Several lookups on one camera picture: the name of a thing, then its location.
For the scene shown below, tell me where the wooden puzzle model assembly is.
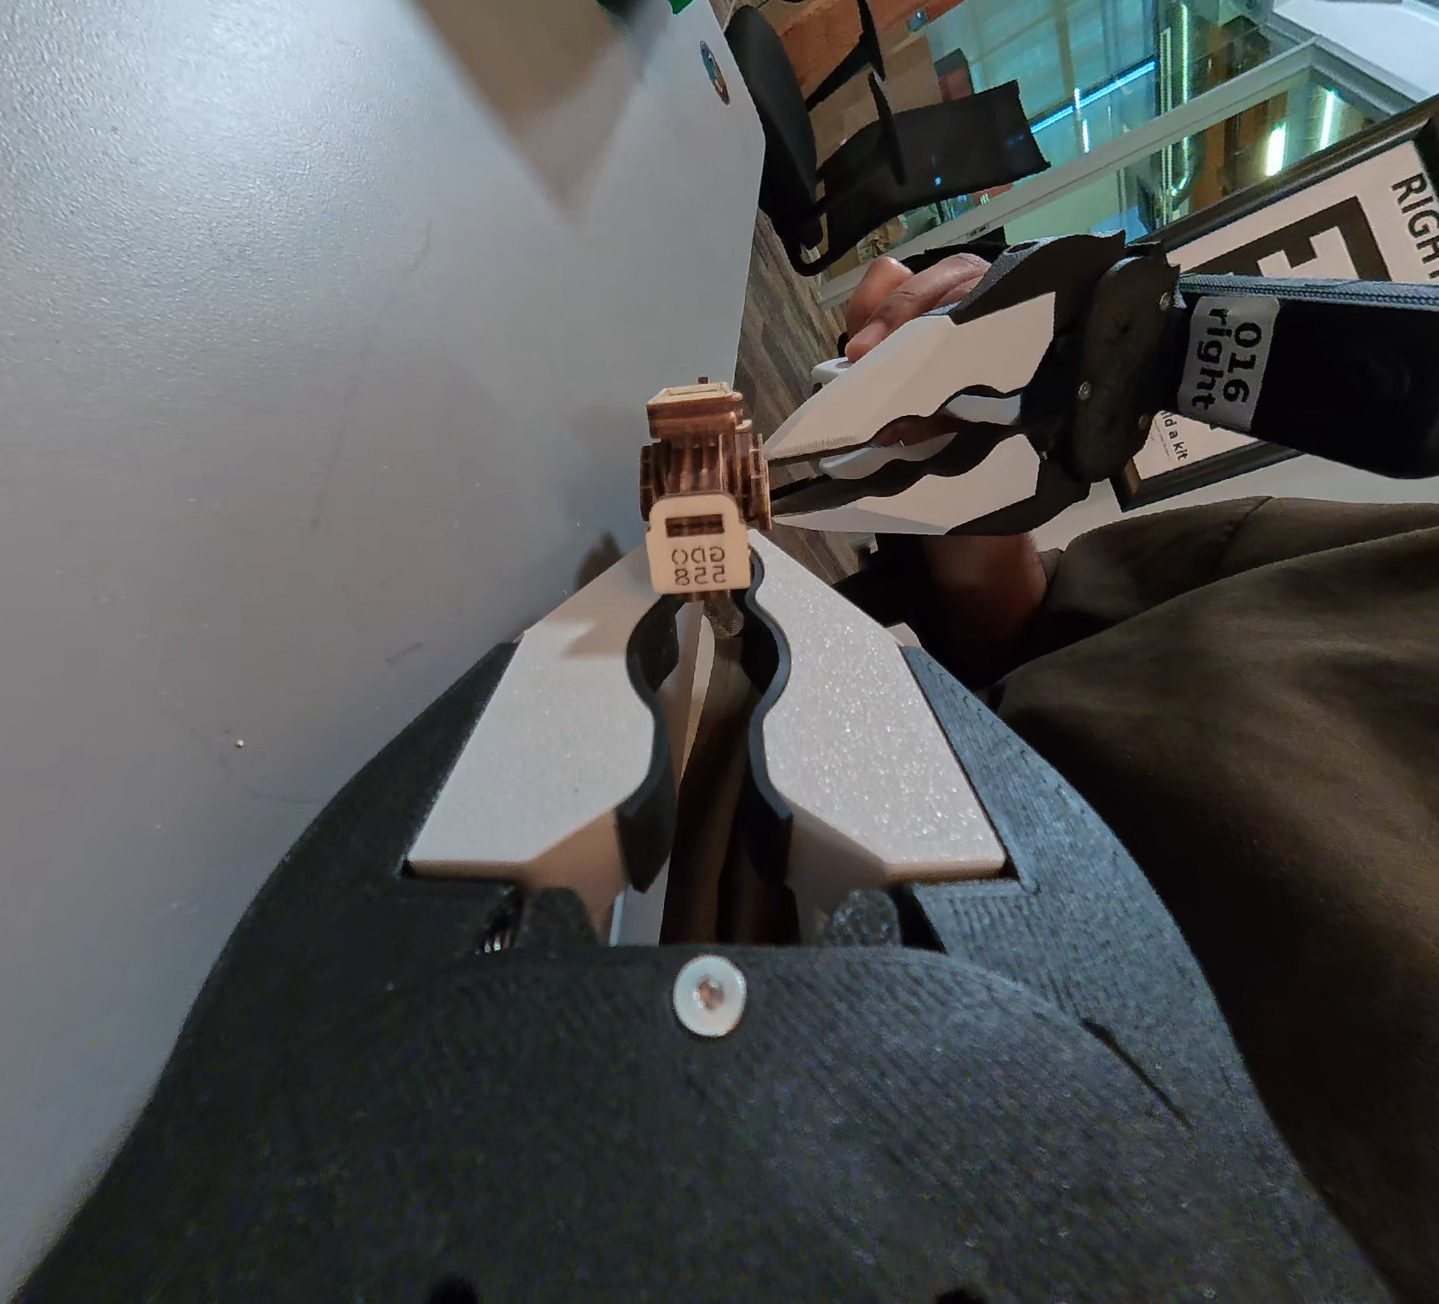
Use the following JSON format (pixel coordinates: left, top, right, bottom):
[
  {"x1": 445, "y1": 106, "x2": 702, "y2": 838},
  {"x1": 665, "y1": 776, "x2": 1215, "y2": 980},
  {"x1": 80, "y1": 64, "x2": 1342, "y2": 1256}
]
[{"x1": 639, "y1": 377, "x2": 775, "y2": 642}]

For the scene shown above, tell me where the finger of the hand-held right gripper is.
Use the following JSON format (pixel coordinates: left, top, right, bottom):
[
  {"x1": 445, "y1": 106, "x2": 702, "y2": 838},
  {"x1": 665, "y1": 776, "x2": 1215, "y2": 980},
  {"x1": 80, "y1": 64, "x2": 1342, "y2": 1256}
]
[
  {"x1": 765, "y1": 290, "x2": 1061, "y2": 463},
  {"x1": 770, "y1": 424, "x2": 1048, "y2": 539}
]

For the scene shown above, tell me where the framed black-white marker board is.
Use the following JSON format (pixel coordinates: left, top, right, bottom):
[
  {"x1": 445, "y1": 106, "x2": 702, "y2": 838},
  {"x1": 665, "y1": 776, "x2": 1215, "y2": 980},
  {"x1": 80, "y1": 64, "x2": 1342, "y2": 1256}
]
[{"x1": 1119, "y1": 96, "x2": 1439, "y2": 513}]

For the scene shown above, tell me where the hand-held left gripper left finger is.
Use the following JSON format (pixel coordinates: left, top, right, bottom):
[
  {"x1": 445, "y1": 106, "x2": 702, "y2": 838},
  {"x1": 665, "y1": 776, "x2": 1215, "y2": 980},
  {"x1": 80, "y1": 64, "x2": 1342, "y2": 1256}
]
[{"x1": 405, "y1": 553, "x2": 679, "y2": 893}]

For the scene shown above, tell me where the black office chair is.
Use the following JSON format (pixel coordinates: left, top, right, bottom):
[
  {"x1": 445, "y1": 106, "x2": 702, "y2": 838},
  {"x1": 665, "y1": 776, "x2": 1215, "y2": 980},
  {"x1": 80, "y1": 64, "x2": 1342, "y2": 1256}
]
[{"x1": 725, "y1": 0, "x2": 1053, "y2": 277}]

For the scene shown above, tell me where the person's right forearm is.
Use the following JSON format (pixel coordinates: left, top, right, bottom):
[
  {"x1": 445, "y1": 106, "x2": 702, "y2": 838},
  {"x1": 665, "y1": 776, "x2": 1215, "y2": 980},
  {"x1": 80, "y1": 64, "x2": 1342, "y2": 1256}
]
[{"x1": 877, "y1": 534, "x2": 1064, "y2": 694}]

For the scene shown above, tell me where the person's brown shirt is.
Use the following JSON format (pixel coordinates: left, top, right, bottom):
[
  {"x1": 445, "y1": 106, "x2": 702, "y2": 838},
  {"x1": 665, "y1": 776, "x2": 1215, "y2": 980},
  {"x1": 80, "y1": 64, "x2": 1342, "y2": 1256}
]
[{"x1": 990, "y1": 495, "x2": 1439, "y2": 1304}]

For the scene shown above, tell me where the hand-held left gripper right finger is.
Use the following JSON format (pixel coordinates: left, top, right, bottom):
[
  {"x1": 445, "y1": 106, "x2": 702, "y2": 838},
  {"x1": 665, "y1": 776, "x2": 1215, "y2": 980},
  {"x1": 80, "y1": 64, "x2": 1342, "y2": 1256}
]
[{"x1": 736, "y1": 534, "x2": 1008, "y2": 893}]

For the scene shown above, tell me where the person's right hand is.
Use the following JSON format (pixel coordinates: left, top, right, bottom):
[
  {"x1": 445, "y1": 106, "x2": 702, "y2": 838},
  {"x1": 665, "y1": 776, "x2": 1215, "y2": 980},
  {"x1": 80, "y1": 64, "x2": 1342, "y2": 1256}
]
[{"x1": 843, "y1": 253, "x2": 996, "y2": 364}]

